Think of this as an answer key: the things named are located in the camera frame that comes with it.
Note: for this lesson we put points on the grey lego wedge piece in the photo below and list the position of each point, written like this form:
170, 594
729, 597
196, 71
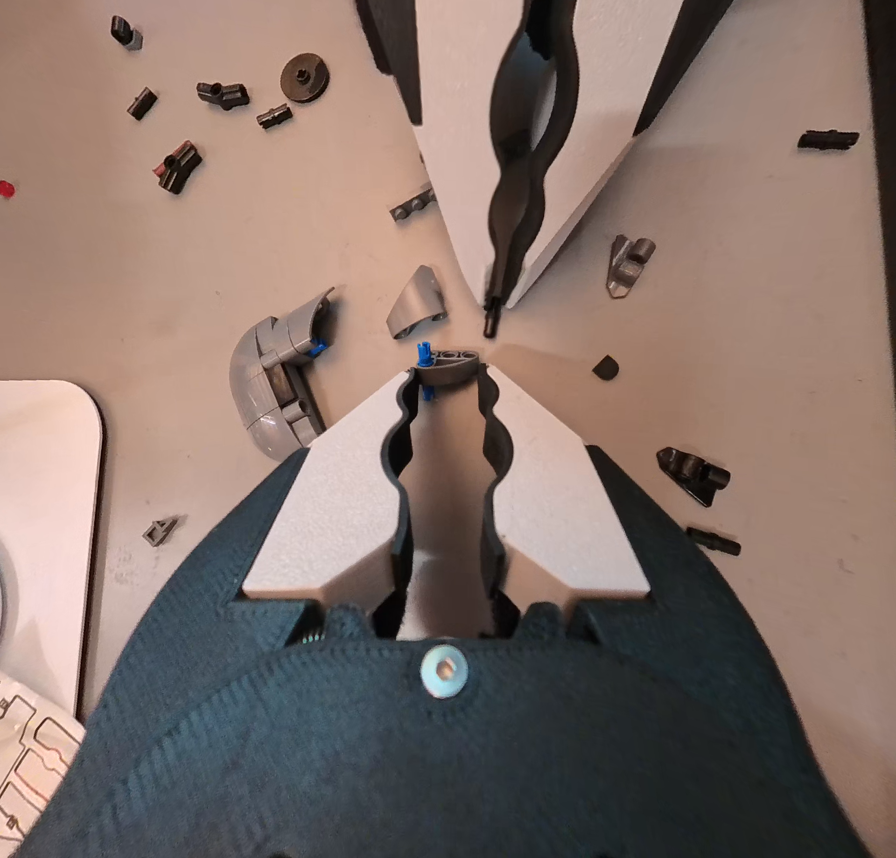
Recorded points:
626, 270

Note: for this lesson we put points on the white book stand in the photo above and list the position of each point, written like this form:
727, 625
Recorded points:
49, 466

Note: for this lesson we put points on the black lego axle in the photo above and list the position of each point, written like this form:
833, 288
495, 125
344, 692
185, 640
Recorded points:
829, 140

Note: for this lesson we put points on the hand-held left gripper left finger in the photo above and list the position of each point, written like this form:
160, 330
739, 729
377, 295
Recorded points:
322, 522

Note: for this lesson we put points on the small grey open lego piece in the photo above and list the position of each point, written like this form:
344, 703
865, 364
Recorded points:
150, 535

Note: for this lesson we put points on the black lego wedge piece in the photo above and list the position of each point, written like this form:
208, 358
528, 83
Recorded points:
693, 473

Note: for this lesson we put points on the black and red lego connector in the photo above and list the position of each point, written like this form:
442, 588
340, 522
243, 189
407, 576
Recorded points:
178, 166

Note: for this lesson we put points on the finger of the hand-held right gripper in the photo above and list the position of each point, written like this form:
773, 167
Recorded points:
462, 67
623, 46

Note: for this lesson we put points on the small black rounded lego tile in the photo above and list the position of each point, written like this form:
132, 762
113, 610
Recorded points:
605, 368

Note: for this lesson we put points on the short black lego pin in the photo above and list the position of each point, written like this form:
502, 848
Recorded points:
142, 103
274, 116
491, 319

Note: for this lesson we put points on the long black lego pin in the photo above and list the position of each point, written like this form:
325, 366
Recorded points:
714, 542

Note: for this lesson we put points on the light grey curved lego panel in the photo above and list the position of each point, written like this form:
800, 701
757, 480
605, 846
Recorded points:
413, 302

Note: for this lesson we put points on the black and grey lego clip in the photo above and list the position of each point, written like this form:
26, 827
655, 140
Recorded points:
124, 32

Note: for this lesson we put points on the grey lego stud plate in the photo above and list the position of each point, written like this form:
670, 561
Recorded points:
413, 206

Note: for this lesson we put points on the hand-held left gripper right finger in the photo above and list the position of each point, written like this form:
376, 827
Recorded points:
567, 522

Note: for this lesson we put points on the lego sticker sheet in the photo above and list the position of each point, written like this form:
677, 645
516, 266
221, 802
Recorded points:
28, 753

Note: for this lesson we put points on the grey liftarm with blue pin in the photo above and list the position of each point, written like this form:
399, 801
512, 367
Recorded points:
451, 371

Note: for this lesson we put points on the black round lego disc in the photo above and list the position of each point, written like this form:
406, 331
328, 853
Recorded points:
305, 80

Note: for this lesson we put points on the grey curved lego assembly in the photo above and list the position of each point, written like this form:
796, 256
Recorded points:
255, 382

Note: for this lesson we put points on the black angled lego connector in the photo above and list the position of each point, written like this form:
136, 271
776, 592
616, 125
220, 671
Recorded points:
224, 94

